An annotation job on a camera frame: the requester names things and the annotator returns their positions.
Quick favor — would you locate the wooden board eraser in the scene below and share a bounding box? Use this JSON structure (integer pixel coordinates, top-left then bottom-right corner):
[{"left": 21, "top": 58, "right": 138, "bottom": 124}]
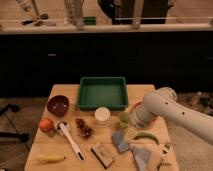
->
[{"left": 91, "top": 143, "right": 114, "bottom": 169}]

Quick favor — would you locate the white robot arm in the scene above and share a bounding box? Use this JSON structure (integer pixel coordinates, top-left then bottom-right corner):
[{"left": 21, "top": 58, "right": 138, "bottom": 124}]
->
[{"left": 130, "top": 87, "right": 213, "bottom": 145}]

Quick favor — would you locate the green plastic tray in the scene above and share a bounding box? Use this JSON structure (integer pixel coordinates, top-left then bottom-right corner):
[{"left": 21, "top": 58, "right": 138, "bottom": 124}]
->
[{"left": 76, "top": 77, "right": 129, "bottom": 111}]

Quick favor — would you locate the white cup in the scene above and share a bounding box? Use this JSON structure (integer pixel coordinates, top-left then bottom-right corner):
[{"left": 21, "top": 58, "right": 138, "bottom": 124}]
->
[{"left": 95, "top": 107, "right": 110, "bottom": 125}]

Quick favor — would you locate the orange bowl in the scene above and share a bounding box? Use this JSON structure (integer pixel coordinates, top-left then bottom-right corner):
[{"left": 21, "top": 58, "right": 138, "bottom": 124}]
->
[{"left": 129, "top": 101, "right": 142, "bottom": 113}]

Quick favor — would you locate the green pear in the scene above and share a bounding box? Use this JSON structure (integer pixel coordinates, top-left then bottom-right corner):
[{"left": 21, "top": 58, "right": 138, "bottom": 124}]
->
[{"left": 119, "top": 112, "right": 130, "bottom": 128}]

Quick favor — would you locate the brown grape bunch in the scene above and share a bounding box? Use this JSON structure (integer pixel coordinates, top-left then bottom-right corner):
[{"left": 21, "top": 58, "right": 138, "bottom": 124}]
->
[{"left": 76, "top": 118, "right": 93, "bottom": 138}]

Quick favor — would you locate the dark brown bowl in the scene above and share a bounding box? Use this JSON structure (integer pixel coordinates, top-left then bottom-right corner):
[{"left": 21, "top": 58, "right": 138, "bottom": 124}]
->
[{"left": 47, "top": 95, "right": 69, "bottom": 117}]

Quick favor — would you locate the green chili pepper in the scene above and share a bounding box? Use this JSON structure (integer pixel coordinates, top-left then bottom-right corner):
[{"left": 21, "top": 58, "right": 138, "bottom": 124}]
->
[{"left": 134, "top": 132, "right": 159, "bottom": 145}]

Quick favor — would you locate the blue sponge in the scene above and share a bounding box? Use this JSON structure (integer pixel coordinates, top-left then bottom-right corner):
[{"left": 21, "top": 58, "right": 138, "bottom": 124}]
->
[{"left": 112, "top": 131, "right": 130, "bottom": 153}]

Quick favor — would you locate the wooden table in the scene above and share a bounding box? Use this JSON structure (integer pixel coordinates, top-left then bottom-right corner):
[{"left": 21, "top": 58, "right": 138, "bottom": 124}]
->
[{"left": 24, "top": 84, "right": 179, "bottom": 171}]

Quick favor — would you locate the red orange apple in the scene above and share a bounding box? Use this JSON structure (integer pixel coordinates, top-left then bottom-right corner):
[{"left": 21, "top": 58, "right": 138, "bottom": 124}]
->
[{"left": 39, "top": 118, "right": 54, "bottom": 132}]

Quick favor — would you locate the blue grey cloth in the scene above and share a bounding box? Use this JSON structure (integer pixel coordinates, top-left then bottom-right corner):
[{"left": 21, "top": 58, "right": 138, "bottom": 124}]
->
[{"left": 132, "top": 146, "right": 151, "bottom": 171}]

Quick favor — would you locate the silver fork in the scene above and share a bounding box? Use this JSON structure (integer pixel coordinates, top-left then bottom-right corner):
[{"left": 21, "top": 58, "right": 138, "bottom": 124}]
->
[{"left": 156, "top": 143, "right": 171, "bottom": 171}]

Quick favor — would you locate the yellow banana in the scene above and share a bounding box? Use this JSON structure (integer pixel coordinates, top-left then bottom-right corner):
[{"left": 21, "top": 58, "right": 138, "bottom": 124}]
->
[{"left": 37, "top": 154, "right": 66, "bottom": 163}]

